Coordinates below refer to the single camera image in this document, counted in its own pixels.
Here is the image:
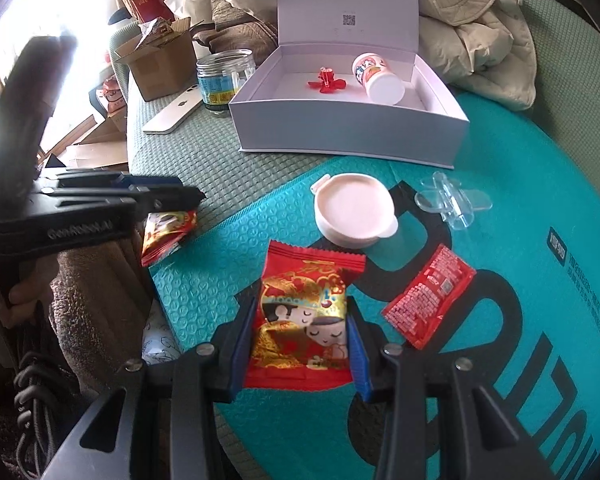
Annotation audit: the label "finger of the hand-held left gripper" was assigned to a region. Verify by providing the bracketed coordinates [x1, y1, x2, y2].
[45, 184, 208, 211]
[40, 170, 183, 192]

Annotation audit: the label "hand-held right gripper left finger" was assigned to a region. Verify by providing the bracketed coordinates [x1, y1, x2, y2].
[55, 292, 261, 480]

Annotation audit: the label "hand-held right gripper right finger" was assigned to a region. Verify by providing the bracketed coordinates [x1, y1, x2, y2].
[345, 297, 556, 480]

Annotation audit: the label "red cartoon candy packet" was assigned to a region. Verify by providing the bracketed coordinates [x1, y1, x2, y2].
[382, 244, 477, 351]
[141, 210, 198, 267]
[242, 240, 367, 391]

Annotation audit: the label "white round lid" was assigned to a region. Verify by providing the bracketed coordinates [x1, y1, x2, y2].
[310, 172, 398, 247]

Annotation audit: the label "white hinged gift box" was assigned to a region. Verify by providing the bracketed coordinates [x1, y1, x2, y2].
[228, 0, 471, 170]

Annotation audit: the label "clear plastic clip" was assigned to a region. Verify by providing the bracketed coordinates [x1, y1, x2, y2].
[414, 171, 493, 231]

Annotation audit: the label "red plastic bow ornament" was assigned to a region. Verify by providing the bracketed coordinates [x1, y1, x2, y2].
[307, 66, 348, 95]

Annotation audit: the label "pink gum bottle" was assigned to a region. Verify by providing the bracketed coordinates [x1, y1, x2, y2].
[351, 52, 407, 106]

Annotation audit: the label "person's left hand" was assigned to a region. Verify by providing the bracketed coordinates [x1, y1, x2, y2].
[0, 265, 56, 331]

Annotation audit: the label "green sofa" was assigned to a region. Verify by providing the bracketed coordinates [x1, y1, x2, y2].
[107, 0, 600, 480]

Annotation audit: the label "flattened cardboard pieces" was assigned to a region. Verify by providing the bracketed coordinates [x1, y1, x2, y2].
[45, 110, 131, 171]

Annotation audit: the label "white smartphone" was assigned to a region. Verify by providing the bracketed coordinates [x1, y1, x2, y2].
[142, 85, 206, 136]

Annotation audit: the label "beige plush cloth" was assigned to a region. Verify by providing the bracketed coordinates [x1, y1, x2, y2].
[47, 230, 156, 391]

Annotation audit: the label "small brown cardboard box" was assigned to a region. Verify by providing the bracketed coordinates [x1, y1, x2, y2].
[112, 17, 206, 103]

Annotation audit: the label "clear plastic jar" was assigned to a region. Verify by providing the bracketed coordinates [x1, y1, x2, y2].
[196, 49, 257, 117]

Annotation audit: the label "brown foil snack packet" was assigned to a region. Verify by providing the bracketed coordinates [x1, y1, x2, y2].
[137, 16, 178, 51]

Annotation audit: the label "red paper bag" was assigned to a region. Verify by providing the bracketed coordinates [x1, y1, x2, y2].
[127, 0, 173, 23]

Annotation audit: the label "brown cushion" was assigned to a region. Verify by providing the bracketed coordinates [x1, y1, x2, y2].
[192, 0, 281, 76]

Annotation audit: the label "white paper bag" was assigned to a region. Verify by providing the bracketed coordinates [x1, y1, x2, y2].
[165, 0, 216, 23]

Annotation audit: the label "large teal bubble mailer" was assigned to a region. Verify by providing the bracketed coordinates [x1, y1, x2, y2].
[149, 82, 600, 480]

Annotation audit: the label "beige padded jacket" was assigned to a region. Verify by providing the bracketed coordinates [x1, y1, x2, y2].
[167, 0, 538, 111]

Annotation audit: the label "black braided cord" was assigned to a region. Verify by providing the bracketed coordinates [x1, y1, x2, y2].
[10, 345, 81, 461]

